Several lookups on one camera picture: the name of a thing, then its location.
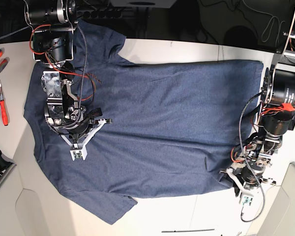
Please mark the white power strip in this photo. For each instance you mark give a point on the white power strip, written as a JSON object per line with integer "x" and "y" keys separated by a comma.
{"x": 110, "y": 14}

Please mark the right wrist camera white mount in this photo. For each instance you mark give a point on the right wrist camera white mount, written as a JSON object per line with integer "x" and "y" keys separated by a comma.
{"x": 77, "y": 146}

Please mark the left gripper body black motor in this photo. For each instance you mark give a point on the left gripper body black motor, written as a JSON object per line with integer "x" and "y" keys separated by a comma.
{"x": 249, "y": 178}

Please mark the blue grey t-shirt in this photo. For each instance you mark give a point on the blue grey t-shirt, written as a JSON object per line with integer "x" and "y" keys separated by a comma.
{"x": 172, "y": 131}

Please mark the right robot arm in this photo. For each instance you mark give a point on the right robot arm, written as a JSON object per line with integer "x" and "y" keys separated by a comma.
{"x": 53, "y": 23}

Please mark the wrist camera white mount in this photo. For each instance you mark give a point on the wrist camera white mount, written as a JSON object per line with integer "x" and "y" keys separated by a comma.
{"x": 246, "y": 196}
{"x": 77, "y": 146}

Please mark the red handled screwdriver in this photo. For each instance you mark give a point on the red handled screwdriver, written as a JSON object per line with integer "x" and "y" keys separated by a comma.
{"x": 4, "y": 115}

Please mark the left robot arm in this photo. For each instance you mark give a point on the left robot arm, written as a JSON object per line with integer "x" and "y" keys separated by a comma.
{"x": 276, "y": 112}

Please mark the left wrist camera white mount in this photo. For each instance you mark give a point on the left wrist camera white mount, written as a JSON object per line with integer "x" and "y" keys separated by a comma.
{"x": 246, "y": 196}

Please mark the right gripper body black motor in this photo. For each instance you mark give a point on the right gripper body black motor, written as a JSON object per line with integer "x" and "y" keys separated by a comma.
{"x": 80, "y": 128}

